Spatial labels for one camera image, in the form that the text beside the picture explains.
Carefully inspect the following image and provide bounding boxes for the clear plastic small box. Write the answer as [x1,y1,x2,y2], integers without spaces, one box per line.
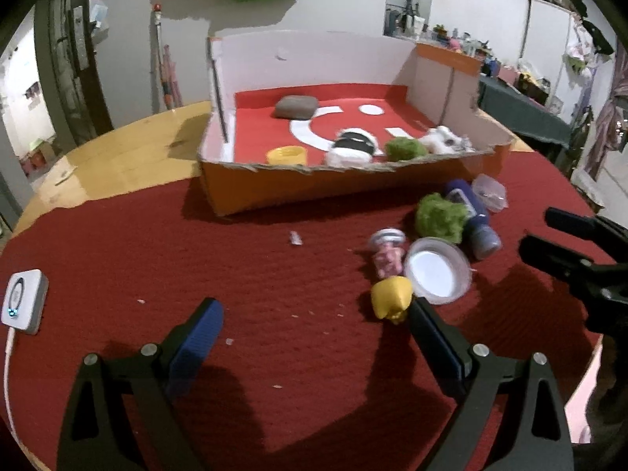
[471,173,509,213]

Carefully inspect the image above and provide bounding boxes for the green fluffy ball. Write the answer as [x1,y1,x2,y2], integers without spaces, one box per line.
[415,194,468,245]
[384,137,429,162]

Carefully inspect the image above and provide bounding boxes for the white fluffy plush toy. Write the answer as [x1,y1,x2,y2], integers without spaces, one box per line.
[418,126,476,155]

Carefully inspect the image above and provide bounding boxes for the white black fluffy toy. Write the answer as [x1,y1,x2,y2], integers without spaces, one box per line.
[325,128,379,168]

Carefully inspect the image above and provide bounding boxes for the yellow plastic cup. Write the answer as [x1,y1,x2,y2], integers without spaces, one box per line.
[266,146,308,166]

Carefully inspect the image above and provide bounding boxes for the pink curtain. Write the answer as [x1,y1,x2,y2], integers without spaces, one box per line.
[584,43,627,181]

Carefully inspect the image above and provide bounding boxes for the blue bottle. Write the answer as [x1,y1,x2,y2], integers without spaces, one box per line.
[445,180,502,261]

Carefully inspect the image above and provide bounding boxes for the dark cloth covered table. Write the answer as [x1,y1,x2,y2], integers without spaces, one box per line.
[478,75,571,151]

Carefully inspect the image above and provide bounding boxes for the white square smart device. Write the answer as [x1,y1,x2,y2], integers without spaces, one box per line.
[1,269,49,335]

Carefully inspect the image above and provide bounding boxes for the white cabinet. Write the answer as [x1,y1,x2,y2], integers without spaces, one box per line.
[519,0,588,119]

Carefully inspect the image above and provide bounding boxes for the red table cloth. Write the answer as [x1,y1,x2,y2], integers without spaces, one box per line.
[0,149,620,471]

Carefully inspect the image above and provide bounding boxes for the grey rounded case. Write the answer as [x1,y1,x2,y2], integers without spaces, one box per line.
[272,95,319,120]

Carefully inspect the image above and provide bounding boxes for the orange cardboard box tray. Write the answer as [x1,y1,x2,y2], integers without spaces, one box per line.
[198,31,514,216]

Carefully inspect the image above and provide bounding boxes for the orange handled broom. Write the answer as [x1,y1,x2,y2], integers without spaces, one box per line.
[152,3,183,110]

